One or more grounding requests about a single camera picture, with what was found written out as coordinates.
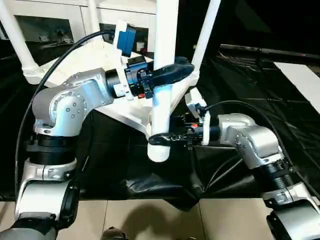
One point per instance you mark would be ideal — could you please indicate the white plastic table leg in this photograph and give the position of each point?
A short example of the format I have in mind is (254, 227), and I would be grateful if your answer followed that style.
(93, 15)
(17, 37)
(165, 32)
(205, 37)

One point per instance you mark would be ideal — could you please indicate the white plastic table top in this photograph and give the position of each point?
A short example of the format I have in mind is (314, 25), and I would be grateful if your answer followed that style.
(120, 110)

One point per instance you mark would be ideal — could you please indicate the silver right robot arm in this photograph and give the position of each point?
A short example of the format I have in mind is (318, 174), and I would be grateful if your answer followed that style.
(255, 140)

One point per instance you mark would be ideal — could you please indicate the white mug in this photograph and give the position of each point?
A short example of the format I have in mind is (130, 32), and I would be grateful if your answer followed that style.
(140, 45)

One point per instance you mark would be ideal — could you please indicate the black case with yellow label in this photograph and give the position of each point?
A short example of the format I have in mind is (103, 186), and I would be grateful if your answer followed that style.
(187, 25)

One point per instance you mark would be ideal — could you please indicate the black metal rod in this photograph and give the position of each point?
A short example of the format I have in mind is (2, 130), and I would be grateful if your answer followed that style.
(262, 51)

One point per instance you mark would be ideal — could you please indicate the black work mat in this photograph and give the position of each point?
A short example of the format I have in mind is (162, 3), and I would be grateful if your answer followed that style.
(262, 87)

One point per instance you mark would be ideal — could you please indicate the white cabinet with glass doors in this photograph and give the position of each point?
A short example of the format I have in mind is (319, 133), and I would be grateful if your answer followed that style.
(50, 10)

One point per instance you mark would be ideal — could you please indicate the white flat board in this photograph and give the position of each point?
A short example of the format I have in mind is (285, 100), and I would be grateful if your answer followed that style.
(302, 82)

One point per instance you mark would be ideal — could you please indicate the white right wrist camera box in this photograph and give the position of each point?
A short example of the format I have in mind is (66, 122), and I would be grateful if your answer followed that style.
(196, 100)

